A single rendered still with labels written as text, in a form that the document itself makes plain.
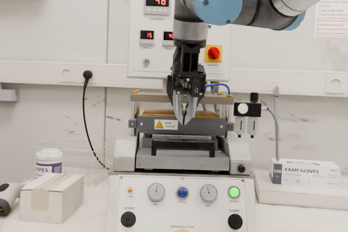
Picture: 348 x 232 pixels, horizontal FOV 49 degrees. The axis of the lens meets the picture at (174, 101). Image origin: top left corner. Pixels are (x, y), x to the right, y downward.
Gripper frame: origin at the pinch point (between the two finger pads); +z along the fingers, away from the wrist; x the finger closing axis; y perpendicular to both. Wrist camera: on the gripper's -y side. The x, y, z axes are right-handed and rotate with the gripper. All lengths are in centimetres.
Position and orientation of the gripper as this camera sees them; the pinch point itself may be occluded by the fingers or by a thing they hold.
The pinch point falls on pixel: (183, 118)
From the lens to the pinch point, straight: 91.7
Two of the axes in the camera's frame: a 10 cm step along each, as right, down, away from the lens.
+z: -0.5, 9.2, 3.9
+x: 10.0, 0.4, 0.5
